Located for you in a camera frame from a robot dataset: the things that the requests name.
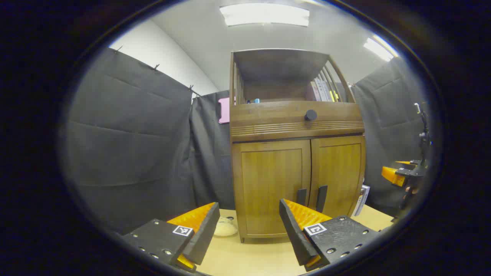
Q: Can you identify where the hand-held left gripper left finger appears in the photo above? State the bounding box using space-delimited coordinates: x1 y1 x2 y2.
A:
122 202 221 273

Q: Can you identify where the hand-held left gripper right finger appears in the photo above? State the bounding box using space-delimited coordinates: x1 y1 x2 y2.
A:
279 199 380 272

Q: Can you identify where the wooden cabinet door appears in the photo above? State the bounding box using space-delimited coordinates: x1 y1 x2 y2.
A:
232 140 312 239
309 135 366 219

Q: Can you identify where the wooden double-door shoe cabinet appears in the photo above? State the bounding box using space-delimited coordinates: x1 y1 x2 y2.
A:
229 48 366 243

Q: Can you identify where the wooden cabinet drawer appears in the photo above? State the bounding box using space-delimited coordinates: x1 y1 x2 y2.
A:
230 100 364 143

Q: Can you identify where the cream plush lump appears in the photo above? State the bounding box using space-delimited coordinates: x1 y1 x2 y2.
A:
214 217 238 237

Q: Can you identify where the white booklet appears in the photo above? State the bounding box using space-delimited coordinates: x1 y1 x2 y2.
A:
352 185 371 217

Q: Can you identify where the rectangular ceiling light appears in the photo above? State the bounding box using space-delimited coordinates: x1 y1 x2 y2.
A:
219 4 310 27
363 34 399 62

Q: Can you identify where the black backdrop cloth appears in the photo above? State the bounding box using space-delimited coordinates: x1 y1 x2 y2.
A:
61 48 431 234

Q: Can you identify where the pink flat case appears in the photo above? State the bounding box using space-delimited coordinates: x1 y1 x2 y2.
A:
218 97 231 124

